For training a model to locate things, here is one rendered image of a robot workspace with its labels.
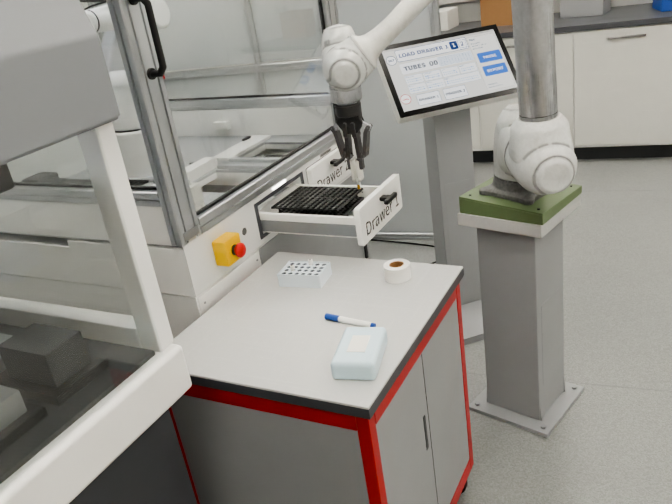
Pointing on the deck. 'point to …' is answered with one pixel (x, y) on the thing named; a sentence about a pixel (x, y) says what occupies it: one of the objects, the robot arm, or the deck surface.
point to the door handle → (153, 40)
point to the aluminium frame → (171, 204)
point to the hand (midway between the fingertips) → (356, 169)
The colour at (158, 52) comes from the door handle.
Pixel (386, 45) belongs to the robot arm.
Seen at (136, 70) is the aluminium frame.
